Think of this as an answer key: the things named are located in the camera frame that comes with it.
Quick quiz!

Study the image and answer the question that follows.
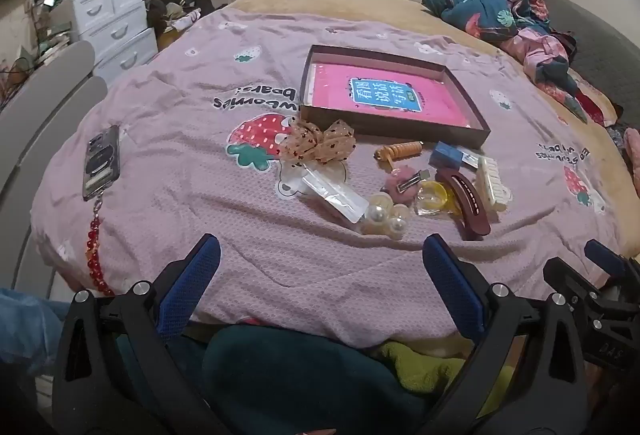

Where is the brown shallow cardboard box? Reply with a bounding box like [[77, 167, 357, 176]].
[[298, 45, 492, 150]]

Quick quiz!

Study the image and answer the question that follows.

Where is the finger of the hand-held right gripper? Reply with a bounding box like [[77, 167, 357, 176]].
[[584, 239, 640, 296], [542, 256, 632, 331]]

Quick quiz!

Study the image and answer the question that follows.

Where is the tan bed sheet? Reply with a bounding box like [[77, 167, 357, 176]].
[[225, 0, 626, 136]]

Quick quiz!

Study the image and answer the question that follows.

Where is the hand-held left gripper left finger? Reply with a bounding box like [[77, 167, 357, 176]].
[[52, 233, 236, 435]]

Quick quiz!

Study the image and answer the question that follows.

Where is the light blue cloth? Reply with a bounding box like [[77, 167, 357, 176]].
[[0, 287, 66, 376]]

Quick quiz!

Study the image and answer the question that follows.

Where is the red floral clothing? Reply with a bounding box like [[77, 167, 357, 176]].
[[540, 80, 621, 126]]

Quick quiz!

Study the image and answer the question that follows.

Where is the dark teal clothing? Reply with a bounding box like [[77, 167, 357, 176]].
[[115, 325, 441, 435]]

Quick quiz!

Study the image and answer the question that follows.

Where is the phone in dark case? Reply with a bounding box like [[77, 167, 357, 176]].
[[82, 125, 122, 202]]

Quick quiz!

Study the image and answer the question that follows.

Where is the pink clothing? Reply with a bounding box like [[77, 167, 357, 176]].
[[500, 27, 588, 126]]

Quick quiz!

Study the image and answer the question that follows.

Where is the brown claw hair clip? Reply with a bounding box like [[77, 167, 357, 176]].
[[434, 167, 493, 241]]

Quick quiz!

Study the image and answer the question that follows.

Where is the green clothing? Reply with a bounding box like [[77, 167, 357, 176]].
[[375, 340, 506, 416]]

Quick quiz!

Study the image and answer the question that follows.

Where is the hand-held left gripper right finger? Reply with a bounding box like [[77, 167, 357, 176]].
[[415, 233, 588, 435]]

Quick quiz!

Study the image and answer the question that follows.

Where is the white drawer cabinet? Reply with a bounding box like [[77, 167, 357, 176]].
[[70, 0, 160, 86]]

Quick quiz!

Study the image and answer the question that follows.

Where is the orange spiral hair tie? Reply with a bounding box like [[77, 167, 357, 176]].
[[372, 141, 425, 162]]

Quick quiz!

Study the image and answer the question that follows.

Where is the white comb hair clip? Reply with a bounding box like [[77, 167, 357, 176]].
[[475, 156, 513, 208]]

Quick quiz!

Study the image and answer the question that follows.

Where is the pearl hair clip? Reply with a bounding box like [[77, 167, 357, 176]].
[[361, 193, 413, 237]]

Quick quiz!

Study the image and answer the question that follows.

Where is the clear plastic packet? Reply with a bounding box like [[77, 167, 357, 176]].
[[300, 163, 371, 223]]

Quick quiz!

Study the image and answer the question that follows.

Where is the red bead phone strap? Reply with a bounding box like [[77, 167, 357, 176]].
[[86, 195, 117, 298]]

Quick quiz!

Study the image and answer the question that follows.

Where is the grey padded headboard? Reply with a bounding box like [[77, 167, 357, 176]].
[[525, 0, 640, 136]]

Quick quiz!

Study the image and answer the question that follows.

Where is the pink book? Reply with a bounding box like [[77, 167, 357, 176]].
[[307, 60, 473, 128]]

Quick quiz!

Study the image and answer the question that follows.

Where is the dark blue floral quilt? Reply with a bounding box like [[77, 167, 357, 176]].
[[421, 0, 553, 46]]

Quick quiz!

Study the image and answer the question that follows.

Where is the pile of clothes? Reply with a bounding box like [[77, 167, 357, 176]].
[[145, 0, 201, 50]]

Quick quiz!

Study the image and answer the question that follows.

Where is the yellow ring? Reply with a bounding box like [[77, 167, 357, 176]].
[[415, 180, 463, 218]]

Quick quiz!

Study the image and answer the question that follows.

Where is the pink fluffy hair clip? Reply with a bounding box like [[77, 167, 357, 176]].
[[380, 167, 432, 206]]

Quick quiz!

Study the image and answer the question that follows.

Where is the purple strawberry print blanket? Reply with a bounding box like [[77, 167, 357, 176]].
[[30, 7, 626, 351]]

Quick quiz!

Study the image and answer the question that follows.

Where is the small blue box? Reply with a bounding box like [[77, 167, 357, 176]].
[[429, 141, 481, 170]]

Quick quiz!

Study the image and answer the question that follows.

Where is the beige dotted bow hair tie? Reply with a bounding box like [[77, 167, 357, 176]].
[[277, 117, 357, 164]]

